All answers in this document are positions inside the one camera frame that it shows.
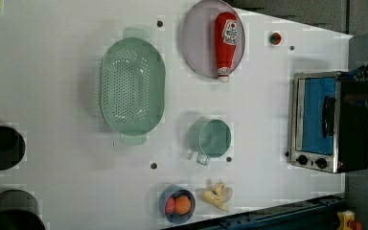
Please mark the black steel toaster oven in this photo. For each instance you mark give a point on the black steel toaster oven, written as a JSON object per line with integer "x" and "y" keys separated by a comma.
{"x": 329, "y": 122}

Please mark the green perforated colander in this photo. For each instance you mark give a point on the green perforated colander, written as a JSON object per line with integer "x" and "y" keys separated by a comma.
{"x": 132, "y": 91}

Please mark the blue small bowl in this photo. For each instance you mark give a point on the blue small bowl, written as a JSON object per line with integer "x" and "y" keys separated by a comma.
{"x": 176, "y": 191}

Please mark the grey round plate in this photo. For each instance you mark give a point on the grey round plate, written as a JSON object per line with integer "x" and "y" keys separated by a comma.
{"x": 198, "y": 37}

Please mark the peeled toy banana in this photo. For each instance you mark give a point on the peeled toy banana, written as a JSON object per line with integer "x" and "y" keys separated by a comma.
{"x": 218, "y": 196}

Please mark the orange toy fruit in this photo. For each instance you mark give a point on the orange toy fruit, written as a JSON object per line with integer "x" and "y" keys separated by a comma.
{"x": 182, "y": 205}

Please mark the pink toy fruit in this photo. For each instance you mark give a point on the pink toy fruit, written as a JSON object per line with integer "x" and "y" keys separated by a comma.
{"x": 170, "y": 205}

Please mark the red ketchup bottle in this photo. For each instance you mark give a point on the red ketchup bottle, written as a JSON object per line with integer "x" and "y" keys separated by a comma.
{"x": 226, "y": 34}

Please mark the red toy strawberry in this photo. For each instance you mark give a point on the red toy strawberry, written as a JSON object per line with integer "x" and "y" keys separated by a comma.
{"x": 275, "y": 39}

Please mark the black round base upper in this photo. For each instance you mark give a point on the black round base upper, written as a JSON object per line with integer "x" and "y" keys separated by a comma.
{"x": 12, "y": 147}

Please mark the black round base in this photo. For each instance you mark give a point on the black round base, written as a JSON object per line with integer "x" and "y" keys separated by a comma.
{"x": 12, "y": 147}
{"x": 19, "y": 210}

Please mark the yellow red emergency button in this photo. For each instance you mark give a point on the yellow red emergency button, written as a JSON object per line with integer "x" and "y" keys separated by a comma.
{"x": 348, "y": 221}

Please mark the black round base lower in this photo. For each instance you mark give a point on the black round base lower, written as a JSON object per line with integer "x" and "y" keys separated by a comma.
{"x": 19, "y": 210}

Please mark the blue metal frame rail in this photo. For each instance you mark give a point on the blue metal frame rail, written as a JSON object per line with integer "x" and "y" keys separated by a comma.
{"x": 313, "y": 214}

